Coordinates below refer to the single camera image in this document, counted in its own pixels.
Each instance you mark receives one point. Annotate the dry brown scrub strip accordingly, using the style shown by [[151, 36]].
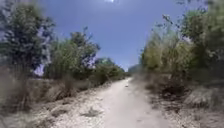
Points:
[[40, 90]]

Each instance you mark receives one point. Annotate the row of trees and bushes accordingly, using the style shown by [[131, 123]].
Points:
[[200, 50]]

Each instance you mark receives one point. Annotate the row of green trees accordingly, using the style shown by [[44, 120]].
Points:
[[23, 36]]

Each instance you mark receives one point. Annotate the dry grass verge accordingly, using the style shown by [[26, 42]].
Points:
[[200, 98]]

